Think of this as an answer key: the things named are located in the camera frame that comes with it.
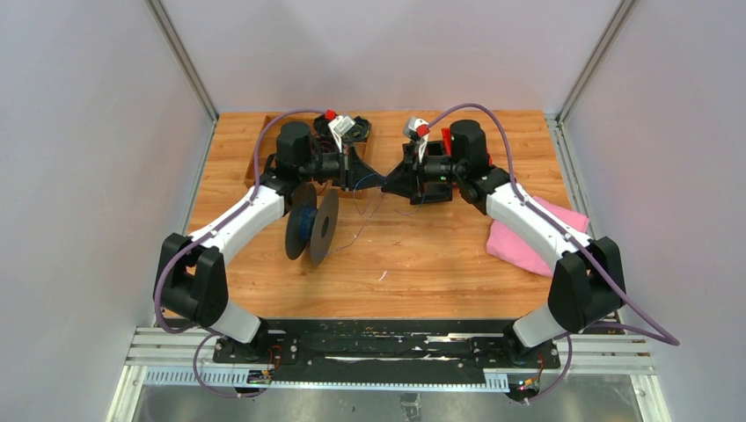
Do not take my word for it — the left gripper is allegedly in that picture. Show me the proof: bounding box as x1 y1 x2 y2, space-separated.
300 141 386 193

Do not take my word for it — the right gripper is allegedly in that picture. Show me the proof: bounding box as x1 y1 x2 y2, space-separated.
381 142 464 200

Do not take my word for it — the thin blue wire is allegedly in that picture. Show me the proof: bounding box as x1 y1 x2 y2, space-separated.
300 171 427 254

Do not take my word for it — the grey filament spool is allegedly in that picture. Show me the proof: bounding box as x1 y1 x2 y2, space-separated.
284 183 340 266

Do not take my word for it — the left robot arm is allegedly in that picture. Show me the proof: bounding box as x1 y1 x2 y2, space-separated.
153 115 381 363

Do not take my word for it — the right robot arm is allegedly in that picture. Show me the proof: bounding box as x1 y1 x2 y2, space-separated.
382 117 625 367

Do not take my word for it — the black plastic bin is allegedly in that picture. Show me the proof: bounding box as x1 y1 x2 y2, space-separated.
403 141 452 205

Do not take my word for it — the rolled green tie top right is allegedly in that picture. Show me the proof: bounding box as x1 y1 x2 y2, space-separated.
347 116 371 142

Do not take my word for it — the rolled dark tie top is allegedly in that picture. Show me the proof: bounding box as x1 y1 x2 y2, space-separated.
313 114 333 142

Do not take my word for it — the red plastic bin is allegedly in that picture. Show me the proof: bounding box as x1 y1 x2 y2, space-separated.
442 120 492 172

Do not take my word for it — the pink cloth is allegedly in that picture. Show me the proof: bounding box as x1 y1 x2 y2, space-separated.
486 196 590 278

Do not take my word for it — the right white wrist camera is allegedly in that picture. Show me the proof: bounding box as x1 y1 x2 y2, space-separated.
403 116 430 164

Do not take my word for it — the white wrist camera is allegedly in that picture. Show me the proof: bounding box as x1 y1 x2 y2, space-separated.
324 109 355 153
403 116 430 164

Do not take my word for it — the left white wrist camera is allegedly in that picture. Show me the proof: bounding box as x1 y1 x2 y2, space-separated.
324 109 355 153

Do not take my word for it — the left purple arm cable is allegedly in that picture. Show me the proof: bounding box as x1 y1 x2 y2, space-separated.
152 108 331 400

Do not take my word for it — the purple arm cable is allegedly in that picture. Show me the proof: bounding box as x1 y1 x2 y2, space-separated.
152 108 331 400
428 103 681 404

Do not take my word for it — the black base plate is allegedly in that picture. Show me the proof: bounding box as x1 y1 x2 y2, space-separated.
212 319 560 388

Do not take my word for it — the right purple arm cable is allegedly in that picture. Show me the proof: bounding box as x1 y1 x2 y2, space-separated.
428 103 681 404

